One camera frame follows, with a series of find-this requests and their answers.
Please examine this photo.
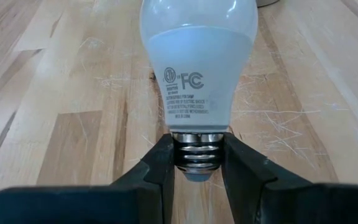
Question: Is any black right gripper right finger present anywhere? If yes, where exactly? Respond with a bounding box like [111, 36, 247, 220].
[221, 132, 358, 224]

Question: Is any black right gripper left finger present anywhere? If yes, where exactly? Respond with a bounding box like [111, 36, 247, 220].
[0, 133, 175, 224]

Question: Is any stainless steel bottle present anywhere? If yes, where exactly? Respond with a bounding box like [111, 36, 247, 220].
[255, 0, 280, 7]

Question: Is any white LED light bulb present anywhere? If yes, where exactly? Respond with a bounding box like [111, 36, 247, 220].
[139, 0, 259, 183]

